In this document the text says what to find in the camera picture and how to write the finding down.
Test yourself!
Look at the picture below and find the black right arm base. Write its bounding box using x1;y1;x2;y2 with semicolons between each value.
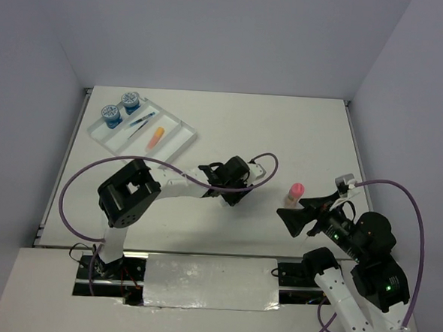
270;262;325;306

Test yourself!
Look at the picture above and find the silver foil cover plate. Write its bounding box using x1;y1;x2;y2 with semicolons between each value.
143;254;279;312

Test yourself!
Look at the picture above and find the blue ink refill pen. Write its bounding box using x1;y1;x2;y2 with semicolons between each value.
128;112;155;127

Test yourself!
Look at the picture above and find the blue slime jar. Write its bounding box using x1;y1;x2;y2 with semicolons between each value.
121;92;140;115
101;104;122;129

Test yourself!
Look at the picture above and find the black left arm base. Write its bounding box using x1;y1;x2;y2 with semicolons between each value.
68;243;147;306

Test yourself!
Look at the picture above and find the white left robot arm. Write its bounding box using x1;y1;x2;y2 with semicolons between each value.
95;156;267;279

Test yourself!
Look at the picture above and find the orange highlighter marker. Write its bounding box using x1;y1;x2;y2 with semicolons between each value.
146;127;165;150

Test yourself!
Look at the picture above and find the dark blue gel pen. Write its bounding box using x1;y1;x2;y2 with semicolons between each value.
128;123;146;139

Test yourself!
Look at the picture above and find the white compartment tray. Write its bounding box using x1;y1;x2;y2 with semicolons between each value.
87;93;197;163

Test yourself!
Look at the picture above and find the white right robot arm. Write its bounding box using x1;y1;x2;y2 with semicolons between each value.
276;192;412;332

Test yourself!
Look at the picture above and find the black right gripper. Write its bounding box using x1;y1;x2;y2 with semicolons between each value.
273;185;369;260

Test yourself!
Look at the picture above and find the pink capped bottle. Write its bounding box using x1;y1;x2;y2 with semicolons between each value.
284;183;305;209

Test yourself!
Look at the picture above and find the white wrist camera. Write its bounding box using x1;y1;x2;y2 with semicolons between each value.
248;162;267;181
330;174;360;210

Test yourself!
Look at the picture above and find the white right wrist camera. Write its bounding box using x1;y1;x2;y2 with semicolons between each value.
330;174;360;210

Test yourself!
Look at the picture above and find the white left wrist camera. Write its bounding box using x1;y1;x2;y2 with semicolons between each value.
248;162;267;181

